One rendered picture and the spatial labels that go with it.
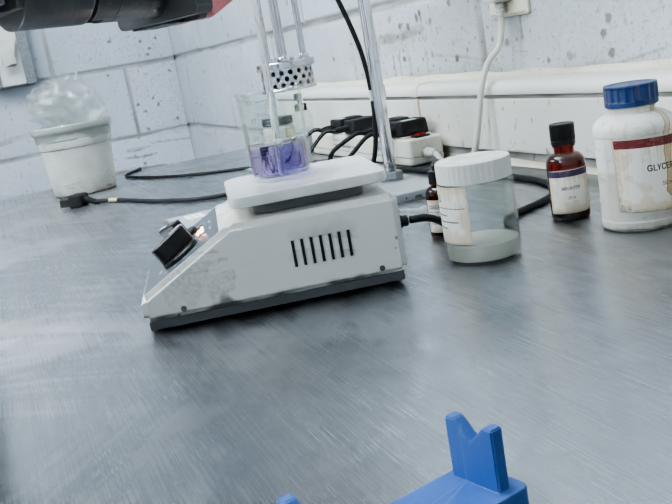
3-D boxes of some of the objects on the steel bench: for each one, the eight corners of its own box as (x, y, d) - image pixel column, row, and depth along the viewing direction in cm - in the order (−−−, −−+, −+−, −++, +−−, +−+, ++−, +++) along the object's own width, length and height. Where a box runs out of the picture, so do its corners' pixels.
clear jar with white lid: (500, 242, 77) (487, 148, 75) (537, 253, 71) (524, 152, 69) (435, 258, 75) (421, 162, 73) (468, 271, 69) (453, 168, 68)
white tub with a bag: (47, 203, 157) (17, 79, 152) (45, 195, 170) (17, 80, 166) (129, 186, 161) (102, 65, 156) (121, 179, 174) (96, 67, 170)
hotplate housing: (147, 337, 67) (123, 232, 65) (155, 294, 79) (135, 205, 78) (439, 277, 69) (424, 174, 67) (401, 244, 82) (387, 157, 80)
